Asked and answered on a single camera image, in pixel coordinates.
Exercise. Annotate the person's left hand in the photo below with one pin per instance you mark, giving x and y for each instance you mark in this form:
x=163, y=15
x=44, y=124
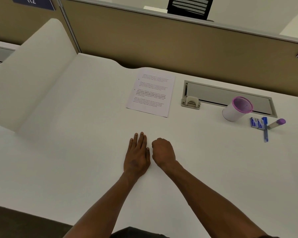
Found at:
x=136, y=158

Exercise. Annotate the person's right hand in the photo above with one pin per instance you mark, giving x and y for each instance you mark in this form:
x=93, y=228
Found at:
x=164, y=152

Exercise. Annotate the beige hole punch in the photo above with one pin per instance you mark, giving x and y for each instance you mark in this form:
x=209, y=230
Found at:
x=191, y=102

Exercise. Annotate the printed white paper sheets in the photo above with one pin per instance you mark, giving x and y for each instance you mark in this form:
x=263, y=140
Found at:
x=151, y=92

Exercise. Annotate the blue white staple box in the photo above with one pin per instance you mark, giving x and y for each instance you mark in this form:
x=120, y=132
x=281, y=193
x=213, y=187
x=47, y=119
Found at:
x=260, y=122
x=253, y=122

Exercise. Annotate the blue pen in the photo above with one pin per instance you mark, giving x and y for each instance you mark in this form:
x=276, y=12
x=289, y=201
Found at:
x=265, y=128

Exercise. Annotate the purple capped glue stick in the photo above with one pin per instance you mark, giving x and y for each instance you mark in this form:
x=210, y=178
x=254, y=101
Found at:
x=276, y=123

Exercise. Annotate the person's left forearm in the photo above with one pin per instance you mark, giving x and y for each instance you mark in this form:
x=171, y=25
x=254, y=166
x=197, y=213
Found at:
x=101, y=205

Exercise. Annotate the person's right forearm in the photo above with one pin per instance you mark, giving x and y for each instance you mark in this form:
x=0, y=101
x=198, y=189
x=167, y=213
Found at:
x=213, y=203

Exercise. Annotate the person's black shirt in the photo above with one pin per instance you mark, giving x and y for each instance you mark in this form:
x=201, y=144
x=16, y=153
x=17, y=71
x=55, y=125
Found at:
x=134, y=233

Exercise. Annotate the white curved desk divider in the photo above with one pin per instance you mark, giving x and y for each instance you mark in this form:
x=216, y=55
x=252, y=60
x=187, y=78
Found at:
x=32, y=79
x=295, y=28

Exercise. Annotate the white cup with purple rim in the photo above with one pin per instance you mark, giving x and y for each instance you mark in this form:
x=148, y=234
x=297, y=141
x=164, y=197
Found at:
x=229, y=114

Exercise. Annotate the wide beige partition panel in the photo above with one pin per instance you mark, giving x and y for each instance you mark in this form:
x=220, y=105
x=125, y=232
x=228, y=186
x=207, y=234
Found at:
x=176, y=39

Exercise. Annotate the black striped mesh office chair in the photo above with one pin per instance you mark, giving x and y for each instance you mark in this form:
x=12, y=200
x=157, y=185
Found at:
x=188, y=7

